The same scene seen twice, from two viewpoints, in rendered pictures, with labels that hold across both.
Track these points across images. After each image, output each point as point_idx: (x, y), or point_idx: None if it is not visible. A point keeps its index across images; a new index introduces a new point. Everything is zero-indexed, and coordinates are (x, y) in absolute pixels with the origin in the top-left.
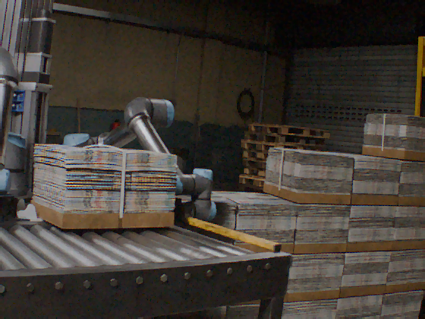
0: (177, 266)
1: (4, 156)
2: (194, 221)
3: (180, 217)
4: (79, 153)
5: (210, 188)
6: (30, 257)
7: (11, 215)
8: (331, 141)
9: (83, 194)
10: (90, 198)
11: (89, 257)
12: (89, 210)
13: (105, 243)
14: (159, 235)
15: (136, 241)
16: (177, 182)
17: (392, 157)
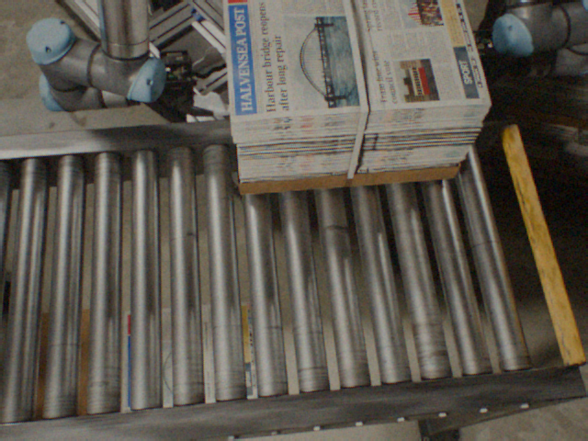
0: (344, 423)
1: (141, 42)
2: (509, 153)
3: (515, 77)
4: (260, 123)
5: None
6: (136, 344)
7: (184, 96)
8: None
9: (276, 161)
10: (291, 163)
11: (226, 356)
12: (290, 175)
13: (292, 260)
14: (407, 220)
15: (359, 232)
16: (522, 47)
17: None
